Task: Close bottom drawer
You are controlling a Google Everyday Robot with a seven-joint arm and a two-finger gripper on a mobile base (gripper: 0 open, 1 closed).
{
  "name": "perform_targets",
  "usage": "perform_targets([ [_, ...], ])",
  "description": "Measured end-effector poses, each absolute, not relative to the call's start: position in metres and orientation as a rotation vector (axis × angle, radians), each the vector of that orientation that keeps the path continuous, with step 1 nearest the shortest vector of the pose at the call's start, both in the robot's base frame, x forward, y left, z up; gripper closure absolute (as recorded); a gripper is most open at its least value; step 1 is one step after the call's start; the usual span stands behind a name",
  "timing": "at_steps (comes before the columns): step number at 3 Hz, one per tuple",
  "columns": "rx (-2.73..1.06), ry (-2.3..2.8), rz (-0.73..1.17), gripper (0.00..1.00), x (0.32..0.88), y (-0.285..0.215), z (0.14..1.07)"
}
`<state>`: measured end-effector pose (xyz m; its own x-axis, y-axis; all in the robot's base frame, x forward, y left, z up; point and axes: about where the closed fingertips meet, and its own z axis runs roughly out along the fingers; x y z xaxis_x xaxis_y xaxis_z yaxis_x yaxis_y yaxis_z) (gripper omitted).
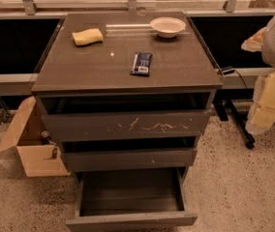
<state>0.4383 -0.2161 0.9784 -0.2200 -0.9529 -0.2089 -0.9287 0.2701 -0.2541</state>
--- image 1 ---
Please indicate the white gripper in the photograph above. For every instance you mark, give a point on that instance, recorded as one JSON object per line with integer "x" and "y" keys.
{"x": 261, "y": 114}

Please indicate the grey bottom drawer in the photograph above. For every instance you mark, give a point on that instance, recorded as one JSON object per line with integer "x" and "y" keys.
{"x": 131, "y": 199}

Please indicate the grey drawer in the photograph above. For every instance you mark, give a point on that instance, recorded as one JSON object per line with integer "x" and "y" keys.
{"x": 123, "y": 154}
{"x": 124, "y": 117}
{"x": 131, "y": 199}

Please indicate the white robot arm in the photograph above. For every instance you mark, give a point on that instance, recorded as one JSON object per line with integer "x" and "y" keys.
{"x": 268, "y": 44}

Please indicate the grey top drawer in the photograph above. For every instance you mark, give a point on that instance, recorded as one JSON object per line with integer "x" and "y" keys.
{"x": 124, "y": 117}

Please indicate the grey drawer cabinet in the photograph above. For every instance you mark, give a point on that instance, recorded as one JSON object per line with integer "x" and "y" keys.
{"x": 179, "y": 65}

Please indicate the grey middle drawer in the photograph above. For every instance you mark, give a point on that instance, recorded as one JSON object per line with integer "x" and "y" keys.
{"x": 123, "y": 154}

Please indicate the black power adapter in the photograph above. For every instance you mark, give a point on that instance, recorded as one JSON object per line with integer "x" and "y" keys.
{"x": 226, "y": 70}

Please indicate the black wheeled stand leg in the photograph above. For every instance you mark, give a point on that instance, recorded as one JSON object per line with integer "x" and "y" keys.
{"x": 222, "y": 104}

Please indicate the white bowl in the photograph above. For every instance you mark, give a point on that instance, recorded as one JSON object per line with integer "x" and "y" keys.
{"x": 167, "y": 27}

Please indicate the blue snack packet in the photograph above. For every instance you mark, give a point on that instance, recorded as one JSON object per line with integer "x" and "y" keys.
{"x": 141, "y": 64}

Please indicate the yellow sponge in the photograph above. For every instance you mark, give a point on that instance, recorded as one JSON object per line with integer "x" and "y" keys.
{"x": 88, "y": 36}

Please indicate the can in cardboard box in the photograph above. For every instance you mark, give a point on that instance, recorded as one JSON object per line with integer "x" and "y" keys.
{"x": 45, "y": 137}

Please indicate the cardboard box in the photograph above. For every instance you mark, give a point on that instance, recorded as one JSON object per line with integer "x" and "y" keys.
{"x": 24, "y": 135}

